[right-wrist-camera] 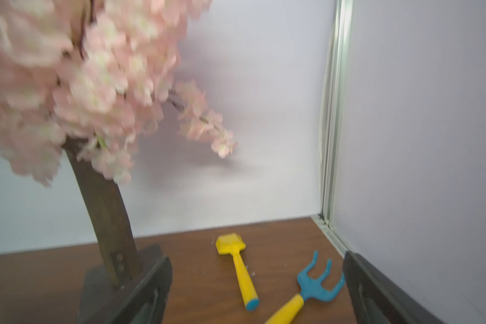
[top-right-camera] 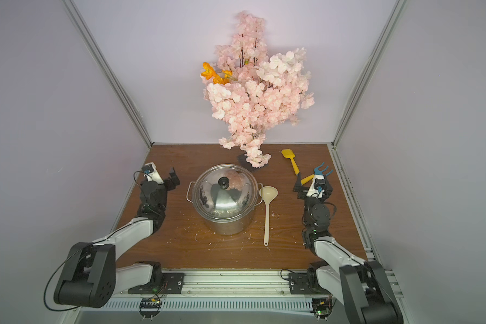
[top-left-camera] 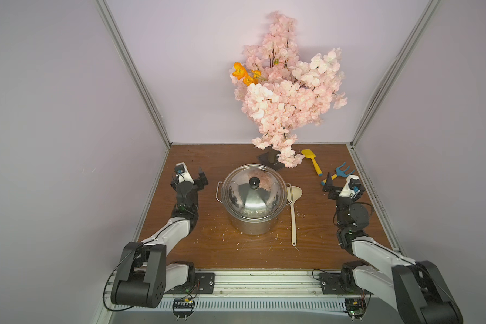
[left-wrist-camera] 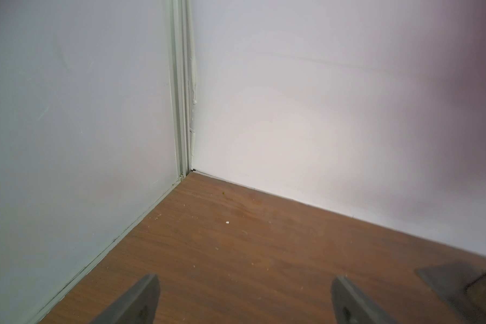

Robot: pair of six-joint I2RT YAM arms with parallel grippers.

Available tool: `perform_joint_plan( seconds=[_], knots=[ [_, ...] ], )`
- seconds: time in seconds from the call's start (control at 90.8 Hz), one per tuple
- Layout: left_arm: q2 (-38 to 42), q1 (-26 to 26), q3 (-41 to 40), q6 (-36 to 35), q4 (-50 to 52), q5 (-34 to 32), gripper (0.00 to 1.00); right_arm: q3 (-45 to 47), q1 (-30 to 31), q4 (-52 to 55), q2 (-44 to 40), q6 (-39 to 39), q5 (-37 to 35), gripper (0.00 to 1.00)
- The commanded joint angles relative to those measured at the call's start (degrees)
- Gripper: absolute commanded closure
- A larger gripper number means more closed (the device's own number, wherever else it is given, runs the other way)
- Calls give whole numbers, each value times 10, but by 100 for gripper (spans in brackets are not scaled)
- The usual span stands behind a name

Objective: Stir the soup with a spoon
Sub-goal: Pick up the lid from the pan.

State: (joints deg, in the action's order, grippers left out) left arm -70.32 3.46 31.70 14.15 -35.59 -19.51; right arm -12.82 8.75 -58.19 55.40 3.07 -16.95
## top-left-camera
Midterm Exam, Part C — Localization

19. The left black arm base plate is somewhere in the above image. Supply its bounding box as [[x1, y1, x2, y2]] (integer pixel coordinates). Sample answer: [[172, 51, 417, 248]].
[[166, 272, 215, 296]]

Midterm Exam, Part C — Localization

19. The pink cherry blossom branch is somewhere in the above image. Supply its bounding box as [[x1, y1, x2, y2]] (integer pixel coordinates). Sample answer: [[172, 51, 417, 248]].
[[230, 12, 348, 168]]

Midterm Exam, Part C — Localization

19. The small circuit board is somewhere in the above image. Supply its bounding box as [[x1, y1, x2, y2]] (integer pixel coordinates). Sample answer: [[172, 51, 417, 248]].
[[344, 298, 367, 321], [171, 298, 196, 321]]

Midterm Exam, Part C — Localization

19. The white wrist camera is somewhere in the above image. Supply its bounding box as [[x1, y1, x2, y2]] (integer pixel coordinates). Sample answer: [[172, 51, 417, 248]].
[[174, 162, 194, 183], [343, 175, 365, 199]]

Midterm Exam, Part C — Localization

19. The stainless steel pot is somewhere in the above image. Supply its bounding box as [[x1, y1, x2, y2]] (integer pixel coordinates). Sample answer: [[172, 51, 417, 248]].
[[215, 178, 292, 236]]

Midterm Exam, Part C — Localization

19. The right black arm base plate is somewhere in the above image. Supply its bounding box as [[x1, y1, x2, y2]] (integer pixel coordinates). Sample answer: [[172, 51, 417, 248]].
[[315, 272, 363, 295]]

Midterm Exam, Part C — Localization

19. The yellow toy shovel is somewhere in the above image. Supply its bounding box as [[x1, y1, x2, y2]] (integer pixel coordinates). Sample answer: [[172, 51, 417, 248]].
[[301, 148, 323, 176]]

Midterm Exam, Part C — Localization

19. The aluminium mounting rail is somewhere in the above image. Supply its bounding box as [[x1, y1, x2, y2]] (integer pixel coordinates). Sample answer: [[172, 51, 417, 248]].
[[104, 269, 373, 313]]

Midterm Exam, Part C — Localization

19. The left small circuit board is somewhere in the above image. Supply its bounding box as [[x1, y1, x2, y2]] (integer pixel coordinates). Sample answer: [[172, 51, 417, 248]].
[[171, 298, 196, 321]]

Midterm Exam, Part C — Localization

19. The right corner metal frame strip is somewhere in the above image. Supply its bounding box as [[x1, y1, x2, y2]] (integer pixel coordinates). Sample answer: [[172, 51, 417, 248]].
[[350, 0, 441, 147]]

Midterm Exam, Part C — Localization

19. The left corner metal frame strip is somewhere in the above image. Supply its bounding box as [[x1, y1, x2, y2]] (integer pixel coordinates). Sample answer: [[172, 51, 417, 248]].
[[96, 0, 171, 147]]

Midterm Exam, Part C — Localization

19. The dark flower stand base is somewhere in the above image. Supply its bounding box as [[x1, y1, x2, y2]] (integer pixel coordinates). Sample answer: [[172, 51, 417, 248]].
[[257, 147, 285, 170]]

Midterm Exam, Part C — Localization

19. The right small circuit board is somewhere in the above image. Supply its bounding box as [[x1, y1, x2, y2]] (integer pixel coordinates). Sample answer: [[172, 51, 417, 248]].
[[344, 298, 367, 321]]

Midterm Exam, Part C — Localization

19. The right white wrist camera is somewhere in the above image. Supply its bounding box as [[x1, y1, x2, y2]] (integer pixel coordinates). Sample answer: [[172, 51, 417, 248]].
[[343, 175, 365, 199]]

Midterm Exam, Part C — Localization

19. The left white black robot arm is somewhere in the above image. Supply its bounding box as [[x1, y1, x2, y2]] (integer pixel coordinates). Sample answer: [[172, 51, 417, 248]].
[[104, 162, 208, 310]]

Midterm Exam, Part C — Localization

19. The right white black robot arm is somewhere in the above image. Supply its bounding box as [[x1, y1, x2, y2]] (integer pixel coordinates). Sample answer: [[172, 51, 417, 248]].
[[323, 174, 464, 323]]

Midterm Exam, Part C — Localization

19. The blue yellow toy rake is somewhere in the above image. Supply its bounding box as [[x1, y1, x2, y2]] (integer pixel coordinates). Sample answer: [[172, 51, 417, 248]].
[[321, 162, 356, 186]]

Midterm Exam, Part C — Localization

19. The corner metal frame strip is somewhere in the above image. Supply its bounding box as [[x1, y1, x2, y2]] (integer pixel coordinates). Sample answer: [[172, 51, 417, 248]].
[[350, 0, 441, 147], [96, 0, 171, 147]]

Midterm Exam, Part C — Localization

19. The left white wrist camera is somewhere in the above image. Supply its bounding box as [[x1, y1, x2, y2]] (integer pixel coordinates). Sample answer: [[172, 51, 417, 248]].
[[174, 162, 194, 183]]

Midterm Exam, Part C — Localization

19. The orange artificial flower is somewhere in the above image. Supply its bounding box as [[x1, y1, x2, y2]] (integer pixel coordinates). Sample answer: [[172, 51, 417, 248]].
[[231, 62, 263, 86]]

